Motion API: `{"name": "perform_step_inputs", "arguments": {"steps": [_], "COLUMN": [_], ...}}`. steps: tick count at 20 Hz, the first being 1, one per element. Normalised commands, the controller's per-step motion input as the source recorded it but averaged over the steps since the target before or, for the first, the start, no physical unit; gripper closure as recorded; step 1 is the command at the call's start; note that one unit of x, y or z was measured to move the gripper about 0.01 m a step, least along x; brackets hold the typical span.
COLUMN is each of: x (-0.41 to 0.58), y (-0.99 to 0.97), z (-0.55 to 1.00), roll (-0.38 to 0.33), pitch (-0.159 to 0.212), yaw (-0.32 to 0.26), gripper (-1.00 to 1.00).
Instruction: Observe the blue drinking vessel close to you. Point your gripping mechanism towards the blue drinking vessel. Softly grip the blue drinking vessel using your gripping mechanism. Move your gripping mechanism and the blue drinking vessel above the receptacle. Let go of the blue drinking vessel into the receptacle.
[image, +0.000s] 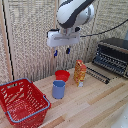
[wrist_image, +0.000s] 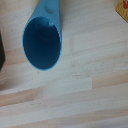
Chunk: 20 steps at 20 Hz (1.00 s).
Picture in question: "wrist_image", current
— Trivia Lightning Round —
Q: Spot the black toaster oven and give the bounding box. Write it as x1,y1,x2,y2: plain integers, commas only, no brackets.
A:
0,29,6,72

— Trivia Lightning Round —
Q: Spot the blue plastic cup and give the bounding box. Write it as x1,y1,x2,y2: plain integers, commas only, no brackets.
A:
22,0,63,72

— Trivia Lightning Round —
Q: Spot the orange yellow carton box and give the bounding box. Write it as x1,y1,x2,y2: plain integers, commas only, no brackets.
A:
115,0,128,24

